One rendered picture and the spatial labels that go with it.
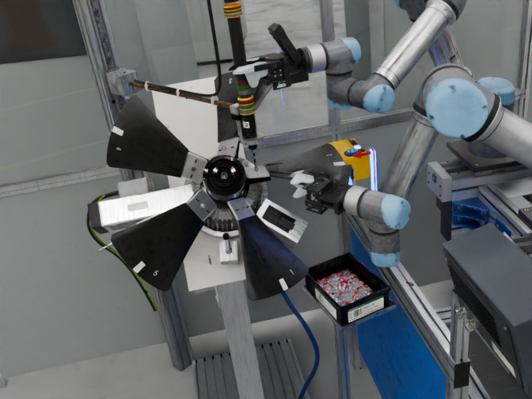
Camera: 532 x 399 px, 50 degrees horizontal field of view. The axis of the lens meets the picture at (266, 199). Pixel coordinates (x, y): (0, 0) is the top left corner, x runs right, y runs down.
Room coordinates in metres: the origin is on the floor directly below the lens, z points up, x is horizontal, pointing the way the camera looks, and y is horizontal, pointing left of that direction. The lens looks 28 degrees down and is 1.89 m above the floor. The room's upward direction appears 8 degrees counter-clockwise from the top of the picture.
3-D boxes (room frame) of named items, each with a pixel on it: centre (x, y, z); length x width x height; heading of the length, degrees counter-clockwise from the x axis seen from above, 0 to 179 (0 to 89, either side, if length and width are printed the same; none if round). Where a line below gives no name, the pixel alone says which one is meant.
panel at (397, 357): (1.41, -0.35, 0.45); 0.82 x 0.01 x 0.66; 6
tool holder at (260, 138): (1.48, 0.02, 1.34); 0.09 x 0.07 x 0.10; 41
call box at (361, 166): (1.80, -0.31, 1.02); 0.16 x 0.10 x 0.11; 6
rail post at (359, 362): (1.84, -0.30, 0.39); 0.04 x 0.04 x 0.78; 6
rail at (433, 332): (1.41, -0.35, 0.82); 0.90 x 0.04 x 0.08; 6
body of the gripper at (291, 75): (1.51, -0.10, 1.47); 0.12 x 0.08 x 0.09; 107
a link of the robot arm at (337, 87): (1.54, -0.26, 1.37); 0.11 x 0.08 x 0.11; 31
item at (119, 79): (1.94, 0.43, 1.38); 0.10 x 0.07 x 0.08; 41
